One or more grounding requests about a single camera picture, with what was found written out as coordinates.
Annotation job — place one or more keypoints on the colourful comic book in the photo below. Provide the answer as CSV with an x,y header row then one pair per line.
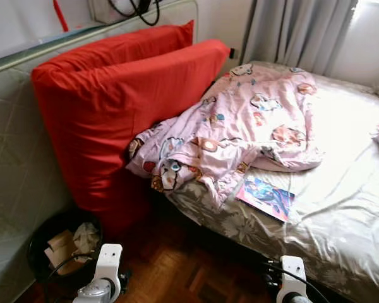
x,y
265,197

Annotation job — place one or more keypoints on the pink cartoon print blanket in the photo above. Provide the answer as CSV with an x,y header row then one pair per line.
x,y
252,120

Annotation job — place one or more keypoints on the crumpled white tissue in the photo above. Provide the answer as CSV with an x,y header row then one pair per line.
x,y
87,237

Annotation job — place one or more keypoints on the black waste bin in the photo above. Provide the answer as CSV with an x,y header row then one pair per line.
x,y
35,252

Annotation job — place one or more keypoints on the bed with grey floral sheet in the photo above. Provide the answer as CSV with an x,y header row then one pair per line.
x,y
341,189

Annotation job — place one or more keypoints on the grey quilted mattress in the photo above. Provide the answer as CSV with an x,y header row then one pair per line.
x,y
12,145

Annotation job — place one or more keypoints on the grey curtain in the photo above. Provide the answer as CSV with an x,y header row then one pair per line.
x,y
297,31

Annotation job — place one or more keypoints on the red tassel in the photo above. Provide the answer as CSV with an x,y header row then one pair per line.
x,y
61,17

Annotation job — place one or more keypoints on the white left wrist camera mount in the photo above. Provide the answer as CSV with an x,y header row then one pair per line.
x,y
107,262

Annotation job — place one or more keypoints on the black wall socket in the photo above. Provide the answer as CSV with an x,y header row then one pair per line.
x,y
232,53

